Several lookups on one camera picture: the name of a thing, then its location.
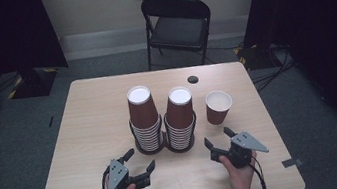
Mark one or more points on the black stand base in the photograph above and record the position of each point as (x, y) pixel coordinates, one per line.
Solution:
(253, 58)
(35, 82)

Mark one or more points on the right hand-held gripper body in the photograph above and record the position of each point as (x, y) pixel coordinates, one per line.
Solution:
(243, 145)

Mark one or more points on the black round table grommet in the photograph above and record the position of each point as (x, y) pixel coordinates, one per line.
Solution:
(193, 79)

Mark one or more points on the single brown paper cup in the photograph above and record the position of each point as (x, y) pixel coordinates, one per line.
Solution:
(218, 107)

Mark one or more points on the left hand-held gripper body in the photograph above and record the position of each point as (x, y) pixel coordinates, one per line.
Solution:
(118, 178)

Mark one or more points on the grey tape strip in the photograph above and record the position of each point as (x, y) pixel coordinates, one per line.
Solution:
(292, 162)

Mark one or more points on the stack of brown paper cups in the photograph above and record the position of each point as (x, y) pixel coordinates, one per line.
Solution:
(179, 116)
(143, 111)

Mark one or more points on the person's right hand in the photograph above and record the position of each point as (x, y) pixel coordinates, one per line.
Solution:
(240, 181)

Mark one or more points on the black folding chair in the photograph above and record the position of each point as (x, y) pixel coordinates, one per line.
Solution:
(178, 30)

